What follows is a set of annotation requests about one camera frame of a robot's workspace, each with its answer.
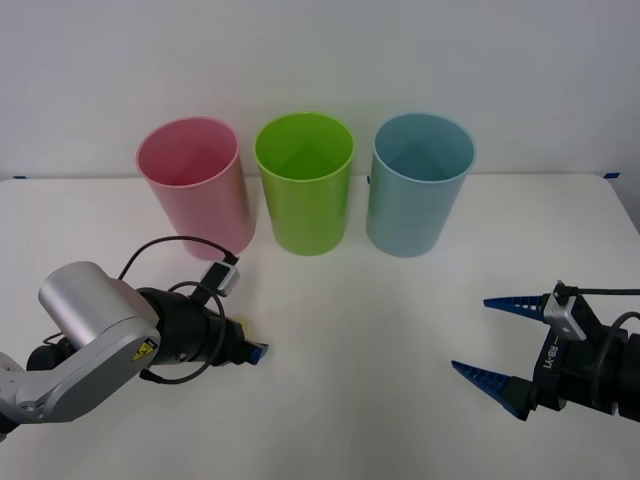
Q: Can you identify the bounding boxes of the pale blue plastic waste bin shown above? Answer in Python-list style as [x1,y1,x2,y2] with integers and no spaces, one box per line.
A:
[364,112,477,259]

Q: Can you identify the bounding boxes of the green plastic waste bin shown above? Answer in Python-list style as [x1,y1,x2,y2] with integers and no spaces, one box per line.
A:
[253,111,355,257]

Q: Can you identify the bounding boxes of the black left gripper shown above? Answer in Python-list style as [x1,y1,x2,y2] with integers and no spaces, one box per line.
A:
[199,304,272,369]

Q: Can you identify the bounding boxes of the pink plastic waste bin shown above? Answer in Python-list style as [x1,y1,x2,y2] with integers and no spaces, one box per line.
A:
[135,115,258,261]

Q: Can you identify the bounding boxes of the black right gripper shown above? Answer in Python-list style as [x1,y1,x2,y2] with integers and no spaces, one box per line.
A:
[450,293,626,423]

